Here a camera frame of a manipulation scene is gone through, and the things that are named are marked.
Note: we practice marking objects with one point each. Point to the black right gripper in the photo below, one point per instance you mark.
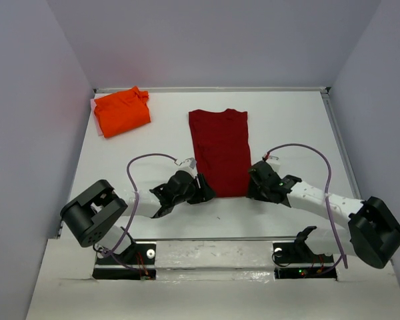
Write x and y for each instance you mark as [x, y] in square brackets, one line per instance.
[252, 191]

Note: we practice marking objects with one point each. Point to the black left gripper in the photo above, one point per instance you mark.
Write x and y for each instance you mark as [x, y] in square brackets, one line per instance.
[202, 194]

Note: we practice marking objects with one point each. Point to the dark red t shirt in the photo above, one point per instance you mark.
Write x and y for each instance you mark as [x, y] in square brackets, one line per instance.
[221, 148]

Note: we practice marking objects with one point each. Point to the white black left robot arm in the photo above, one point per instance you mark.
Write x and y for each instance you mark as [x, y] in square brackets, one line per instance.
[92, 216]

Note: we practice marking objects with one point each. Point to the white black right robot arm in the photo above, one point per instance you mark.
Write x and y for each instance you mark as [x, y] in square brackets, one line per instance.
[366, 229]

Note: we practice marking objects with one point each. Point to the white front panel board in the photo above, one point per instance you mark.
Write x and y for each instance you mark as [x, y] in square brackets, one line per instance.
[65, 289]

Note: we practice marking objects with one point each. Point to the orange t shirt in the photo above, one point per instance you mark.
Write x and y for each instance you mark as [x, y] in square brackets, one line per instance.
[122, 111]

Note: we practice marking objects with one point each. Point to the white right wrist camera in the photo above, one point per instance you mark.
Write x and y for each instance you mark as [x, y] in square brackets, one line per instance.
[273, 161]

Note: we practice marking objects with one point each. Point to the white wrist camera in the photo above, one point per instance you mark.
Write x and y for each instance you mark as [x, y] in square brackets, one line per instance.
[187, 165]
[273, 161]

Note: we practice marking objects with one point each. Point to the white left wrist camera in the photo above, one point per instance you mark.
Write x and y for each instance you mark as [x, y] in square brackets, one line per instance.
[187, 165]

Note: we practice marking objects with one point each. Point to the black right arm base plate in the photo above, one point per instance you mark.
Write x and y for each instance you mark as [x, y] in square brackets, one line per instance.
[303, 264]

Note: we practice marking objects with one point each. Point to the right side aluminium rail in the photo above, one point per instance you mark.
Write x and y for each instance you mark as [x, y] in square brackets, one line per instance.
[346, 160]

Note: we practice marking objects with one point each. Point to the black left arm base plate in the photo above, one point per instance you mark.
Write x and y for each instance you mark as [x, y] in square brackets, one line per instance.
[137, 263]

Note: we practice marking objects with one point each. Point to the white table edge rail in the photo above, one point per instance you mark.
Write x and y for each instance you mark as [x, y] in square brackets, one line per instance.
[233, 89]

